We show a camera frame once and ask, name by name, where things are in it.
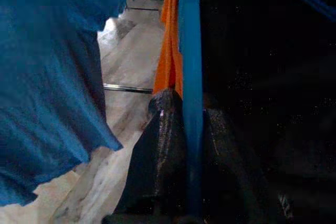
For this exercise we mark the orange shirt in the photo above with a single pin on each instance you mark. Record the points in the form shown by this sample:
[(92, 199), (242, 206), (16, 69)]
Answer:
[(168, 51)]

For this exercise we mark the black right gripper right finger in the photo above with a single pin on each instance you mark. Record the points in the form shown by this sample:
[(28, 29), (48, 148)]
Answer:
[(223, 169)]

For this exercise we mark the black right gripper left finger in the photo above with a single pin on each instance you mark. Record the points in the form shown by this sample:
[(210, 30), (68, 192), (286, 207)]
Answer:
[(157, 155)]

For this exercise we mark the blue shirt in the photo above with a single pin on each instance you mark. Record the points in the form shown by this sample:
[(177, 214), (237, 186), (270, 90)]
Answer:
[(52, 77)]

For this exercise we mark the black shirt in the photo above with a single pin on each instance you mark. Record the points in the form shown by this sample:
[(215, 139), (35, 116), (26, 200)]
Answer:
[(262, 64)]

